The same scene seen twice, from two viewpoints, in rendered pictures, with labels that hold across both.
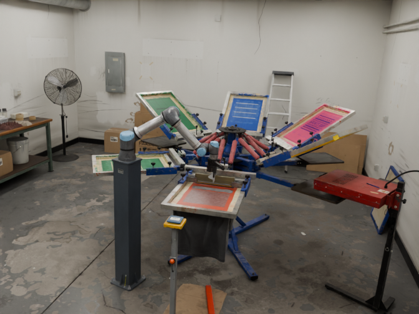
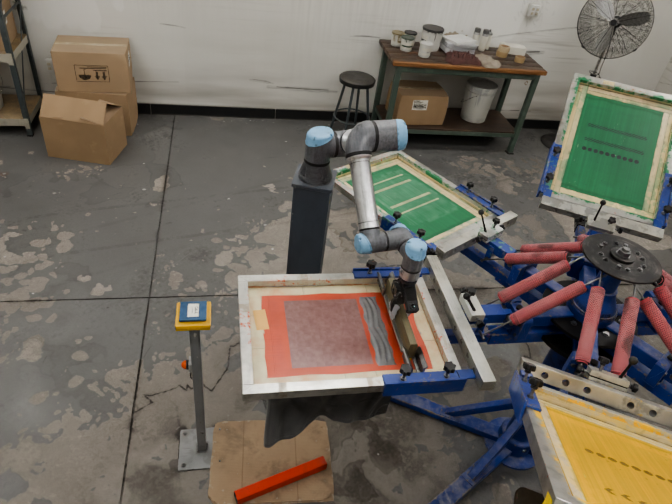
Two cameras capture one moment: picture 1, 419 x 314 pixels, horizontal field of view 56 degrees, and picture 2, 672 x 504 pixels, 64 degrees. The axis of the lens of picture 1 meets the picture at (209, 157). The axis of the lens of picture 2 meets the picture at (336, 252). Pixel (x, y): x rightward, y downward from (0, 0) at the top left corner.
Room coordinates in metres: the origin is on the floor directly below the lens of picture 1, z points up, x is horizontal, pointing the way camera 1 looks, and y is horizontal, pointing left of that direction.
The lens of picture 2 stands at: (2.36, -1.27, 2.49)
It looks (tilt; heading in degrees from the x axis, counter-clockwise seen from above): 39 degrees down; 63
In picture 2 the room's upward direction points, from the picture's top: 9 degrees clockwise
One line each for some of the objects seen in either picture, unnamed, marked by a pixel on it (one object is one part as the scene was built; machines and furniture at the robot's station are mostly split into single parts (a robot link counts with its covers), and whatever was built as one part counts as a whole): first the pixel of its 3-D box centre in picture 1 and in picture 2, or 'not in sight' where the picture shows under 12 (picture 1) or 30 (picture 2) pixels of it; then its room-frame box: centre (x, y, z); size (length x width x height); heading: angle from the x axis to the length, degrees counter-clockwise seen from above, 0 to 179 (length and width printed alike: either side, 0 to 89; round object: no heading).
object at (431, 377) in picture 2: (245, 187); (423, 382); (3.26, -0.33, 0.98); 0.30 x 0.05 x 0.07; 168
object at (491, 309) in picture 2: not in sight; (481, 314); (3.63, -0.13, 1.02); 0.17 x 0.06 x 0.05; 168
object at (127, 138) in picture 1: (127, 139); (320, 144); (3.20, 0.70, 1.37); 0.13 x 0.12 x 0.14; 178
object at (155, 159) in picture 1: (147, 155); (434, 197); (3.83, 0.63, 1.05); 1.08 x 0.61 x 0.23; 108
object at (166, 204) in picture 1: (209, 192); (343, 327); (3.08, -0.01, 0.97); 0.79 x 0.58 x 0.04; 168
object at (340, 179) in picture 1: (358, 187); not in sight; (3.17, -1.29, 1.06); 0.61 x 0.46 x 0.12; 48
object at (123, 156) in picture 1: (126, 153); (316, 167); (3.19, 0.70, 1.25); 0.15 x 0.15 x 0.10
